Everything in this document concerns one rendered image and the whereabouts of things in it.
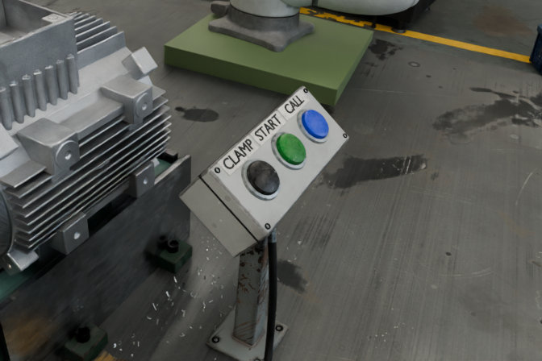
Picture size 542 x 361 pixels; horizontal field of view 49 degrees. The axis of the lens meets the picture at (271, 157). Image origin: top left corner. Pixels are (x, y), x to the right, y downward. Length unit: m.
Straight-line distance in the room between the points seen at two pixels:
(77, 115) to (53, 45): 0.07
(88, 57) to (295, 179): 0.23
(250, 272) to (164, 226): 0.17
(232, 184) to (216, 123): 0.59
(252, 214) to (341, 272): 0.35
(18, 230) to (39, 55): 0.15
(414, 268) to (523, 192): 0.28
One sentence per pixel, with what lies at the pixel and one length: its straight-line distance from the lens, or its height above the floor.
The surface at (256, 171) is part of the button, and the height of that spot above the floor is 1.08.
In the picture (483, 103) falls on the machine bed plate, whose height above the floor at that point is 0.80.
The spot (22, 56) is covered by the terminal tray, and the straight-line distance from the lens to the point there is 0.52.
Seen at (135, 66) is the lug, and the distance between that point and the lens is 0.61.
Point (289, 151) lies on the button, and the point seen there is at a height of 1.07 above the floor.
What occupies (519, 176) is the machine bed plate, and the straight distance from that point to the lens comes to 1.07.
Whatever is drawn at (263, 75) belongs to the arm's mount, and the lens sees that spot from 1.15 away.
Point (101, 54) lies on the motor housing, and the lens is 0.61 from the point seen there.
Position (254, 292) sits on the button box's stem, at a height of 0.89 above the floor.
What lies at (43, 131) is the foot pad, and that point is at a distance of 0.52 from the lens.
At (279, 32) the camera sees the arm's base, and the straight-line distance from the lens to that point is 1.27.
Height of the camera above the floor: 1.35
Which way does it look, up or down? 35 degrees down
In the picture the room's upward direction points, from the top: 6 degrees clockwise
